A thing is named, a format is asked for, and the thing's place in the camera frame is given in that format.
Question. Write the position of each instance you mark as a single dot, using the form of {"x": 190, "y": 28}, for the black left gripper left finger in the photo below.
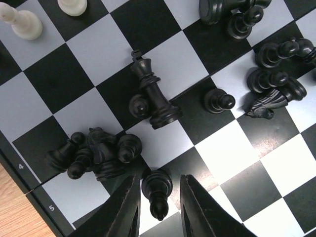
{"x": 119, "y": 216}

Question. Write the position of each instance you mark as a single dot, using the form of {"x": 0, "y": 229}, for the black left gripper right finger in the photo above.
{"x": 203, "y": 216}

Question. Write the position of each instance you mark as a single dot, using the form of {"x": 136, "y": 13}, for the black bishop chess piece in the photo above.
{"x": 157, "y": 187}

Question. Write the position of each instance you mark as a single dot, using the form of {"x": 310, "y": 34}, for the black pawn chess piece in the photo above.
{"x": 62, "y": 158}

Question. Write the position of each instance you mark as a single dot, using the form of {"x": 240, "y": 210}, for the black knight chess piece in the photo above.
{"x": 106, "y": 164}

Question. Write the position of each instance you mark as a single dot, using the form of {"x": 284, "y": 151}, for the black king chess piece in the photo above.
{"x": 162, "y": 112}

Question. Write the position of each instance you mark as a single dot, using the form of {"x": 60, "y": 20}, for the black pawn centre board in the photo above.
{"x": 217, "y": 101}

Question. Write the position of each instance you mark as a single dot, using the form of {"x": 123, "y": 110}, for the white rook chess piece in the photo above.
{"x": 73, "y": 7}

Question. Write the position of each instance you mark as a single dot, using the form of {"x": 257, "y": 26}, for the white pawn chess piece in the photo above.
{"x": 25, "y": 24}

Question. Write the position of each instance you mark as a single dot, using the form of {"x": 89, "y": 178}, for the black pawn beside king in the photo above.
{"x": 139, "y": 106}

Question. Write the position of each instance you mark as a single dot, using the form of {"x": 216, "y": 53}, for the black knight lying down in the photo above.
{"x": 277, "y": 97}

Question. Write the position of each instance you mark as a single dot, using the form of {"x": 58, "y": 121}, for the black and grey chessboard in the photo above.
{"x": 77, "y": 75}

